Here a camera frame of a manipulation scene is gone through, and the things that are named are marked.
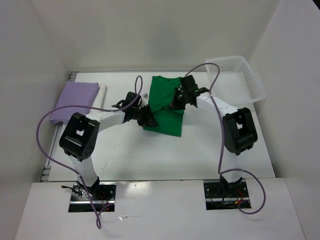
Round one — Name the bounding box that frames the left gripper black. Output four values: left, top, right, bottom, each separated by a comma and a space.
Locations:
131, 104, 158, 127

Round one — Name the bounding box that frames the green shirt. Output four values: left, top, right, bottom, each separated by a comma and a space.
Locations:
143, 75, 184, 137

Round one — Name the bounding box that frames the white t shirt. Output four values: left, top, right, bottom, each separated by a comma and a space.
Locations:
92, 84, 107, 109

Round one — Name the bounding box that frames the purple shirt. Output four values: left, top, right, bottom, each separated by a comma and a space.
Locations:
50, 81, 99, 124

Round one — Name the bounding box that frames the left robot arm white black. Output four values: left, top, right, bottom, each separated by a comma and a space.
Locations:
59, 105, 159, 200

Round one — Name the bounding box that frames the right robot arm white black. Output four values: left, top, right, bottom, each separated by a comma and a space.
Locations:
169, 87, 258, 197

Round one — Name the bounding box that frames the white plastic basket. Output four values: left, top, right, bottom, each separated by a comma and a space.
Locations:
205, 55, 267, 106

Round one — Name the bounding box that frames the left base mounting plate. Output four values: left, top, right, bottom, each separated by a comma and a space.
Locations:
68, 182, 116, 213

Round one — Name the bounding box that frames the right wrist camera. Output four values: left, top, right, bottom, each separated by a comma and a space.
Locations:
180, 75, 198, 92

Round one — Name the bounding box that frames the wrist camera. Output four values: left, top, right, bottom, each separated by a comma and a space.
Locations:
180, 75, 198, 92
122, 91, 147, 108

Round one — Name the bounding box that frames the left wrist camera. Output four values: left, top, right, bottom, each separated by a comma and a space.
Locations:
122, 91, 147, 108

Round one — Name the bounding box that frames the aluminium table edge rail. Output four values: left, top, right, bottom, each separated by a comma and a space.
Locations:
41, 71, 79, 182

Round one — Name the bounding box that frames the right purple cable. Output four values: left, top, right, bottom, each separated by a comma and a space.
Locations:
183, 63, 266, 215

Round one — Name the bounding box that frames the purple cable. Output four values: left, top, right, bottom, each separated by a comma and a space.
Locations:
183, 63, 266, 215
36, 74, 144, 230

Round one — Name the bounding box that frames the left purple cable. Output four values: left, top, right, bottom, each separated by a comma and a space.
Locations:
36, 74, 144, 230

